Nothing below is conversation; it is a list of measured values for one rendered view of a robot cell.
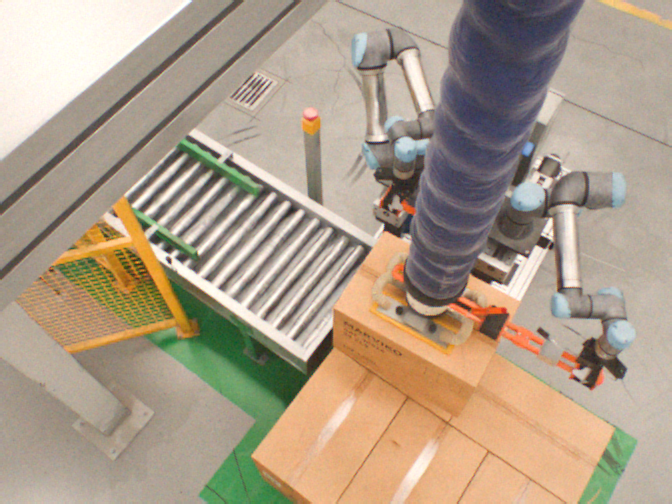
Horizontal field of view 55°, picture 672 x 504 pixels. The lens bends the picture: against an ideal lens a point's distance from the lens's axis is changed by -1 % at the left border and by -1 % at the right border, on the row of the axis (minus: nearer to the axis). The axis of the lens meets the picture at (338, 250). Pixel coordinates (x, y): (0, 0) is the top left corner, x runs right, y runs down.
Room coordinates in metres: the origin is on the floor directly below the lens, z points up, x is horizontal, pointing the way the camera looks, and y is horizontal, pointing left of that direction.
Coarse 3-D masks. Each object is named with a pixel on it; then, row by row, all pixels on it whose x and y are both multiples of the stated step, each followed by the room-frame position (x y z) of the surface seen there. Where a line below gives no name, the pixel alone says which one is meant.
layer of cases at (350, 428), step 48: (336, 384) 0.86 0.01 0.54; (384, 384) 0.86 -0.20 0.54; (480, 384) 0.86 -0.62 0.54; (528, 384) 0.86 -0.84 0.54; (288, 432) 0.65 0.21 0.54; (336, 432) 0.65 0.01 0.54; (384, 432) 0.66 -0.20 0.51; (432, 432) 0.65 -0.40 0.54; (480, 432) 0.65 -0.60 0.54; (528, 432) 0.65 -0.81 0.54; (576, 432) 0.65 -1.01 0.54; (288, 480) 0.46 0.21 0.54; (336, 480) 0.46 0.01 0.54; (384, 480) 0.46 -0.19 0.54; (432, 480) 0.46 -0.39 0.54; (480, 480) 0.46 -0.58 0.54; (528, 480) 0.46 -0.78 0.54; (576, 480) 0.45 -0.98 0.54
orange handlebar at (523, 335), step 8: (408, 208) 1.35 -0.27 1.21; (400, 264) 1.11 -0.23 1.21; (392, 272) 1.08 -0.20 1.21; (400, 280) 1.05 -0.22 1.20; (472, 304) 0.95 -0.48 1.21; (464, 312) 0.92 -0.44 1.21; (512, 328) 0.86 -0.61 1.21; (520, 328) 0.85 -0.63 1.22; (504, 336) 0.83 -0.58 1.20; (512, 336) 0.83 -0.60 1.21; (520, 336) 0.82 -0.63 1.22; (528, 336) 0.82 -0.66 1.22; (536, 336) 0.83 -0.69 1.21; (520, 344) 0.80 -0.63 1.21; (528, 344) 0.80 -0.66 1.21; (536, 352) 0.77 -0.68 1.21; (568, 368) 0.71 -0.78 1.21; (592, 384) 0.66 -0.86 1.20
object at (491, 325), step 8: (480, 320) 0.88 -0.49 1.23; (488, 320) 0.88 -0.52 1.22; (496, 320) 0.88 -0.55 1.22; (504, 320) 0.88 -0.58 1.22; (480, 328) 0.86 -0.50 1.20; (488, 328) 0.85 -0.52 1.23; (496, 328) 0.85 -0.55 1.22; (504, 328) 0.85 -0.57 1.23; (488, 336) 0.84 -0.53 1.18; (496, 336) 0.83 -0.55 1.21
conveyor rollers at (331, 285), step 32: (128, 192) 1.88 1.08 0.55; (192, 192) 1.88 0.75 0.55; (160, 224) 1.68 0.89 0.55; (224, 224) 1.68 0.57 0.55; (288, 224) 1.68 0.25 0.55; (320, 224) 1.70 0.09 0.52; (224, 256) 1.51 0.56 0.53; (288, 256) 1.50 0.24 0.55; (352, 256) 1.50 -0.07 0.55; (256, 288) 1.33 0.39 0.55; (288, 288) 1.34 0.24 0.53; (320, 320) 1.17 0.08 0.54
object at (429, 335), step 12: (396, 300) 1.02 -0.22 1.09; (372, 312) 0.97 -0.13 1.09; (384, 312) 0.97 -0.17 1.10; (396, 312) 0.96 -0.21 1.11; (396, 324) 0.92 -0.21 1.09; (408, 324) 0.92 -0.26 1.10; (432, 324) 0.91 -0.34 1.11; (444, 324) 0.92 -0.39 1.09; (420, 336) 0.87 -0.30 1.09; (432, 336) 0.87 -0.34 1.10; (444, 348) 0.83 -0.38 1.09
